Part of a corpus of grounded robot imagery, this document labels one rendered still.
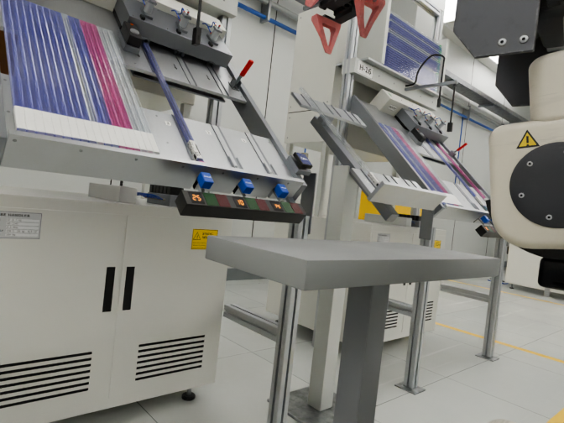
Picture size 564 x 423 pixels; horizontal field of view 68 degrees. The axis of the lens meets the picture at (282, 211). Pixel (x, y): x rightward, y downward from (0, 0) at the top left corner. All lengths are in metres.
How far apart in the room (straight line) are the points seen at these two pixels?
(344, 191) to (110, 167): 0.76
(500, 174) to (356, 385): 0.47
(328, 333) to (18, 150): 1.01
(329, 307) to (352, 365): 0.57
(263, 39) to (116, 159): 2.94
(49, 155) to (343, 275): 0.54
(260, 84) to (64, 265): 2.70
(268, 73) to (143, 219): 2.61
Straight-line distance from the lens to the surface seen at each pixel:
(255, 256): 0.60
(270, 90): 3.66
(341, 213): 1.36
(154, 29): 1.34
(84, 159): 0.84
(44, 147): 0.81
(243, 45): 3.55
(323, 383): 1.47
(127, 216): 1.20
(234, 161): 1.03
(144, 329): 1.29
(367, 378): 0.86
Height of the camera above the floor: 0.67
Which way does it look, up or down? 1 degrees down
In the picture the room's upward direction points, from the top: 6 degrees clockwise
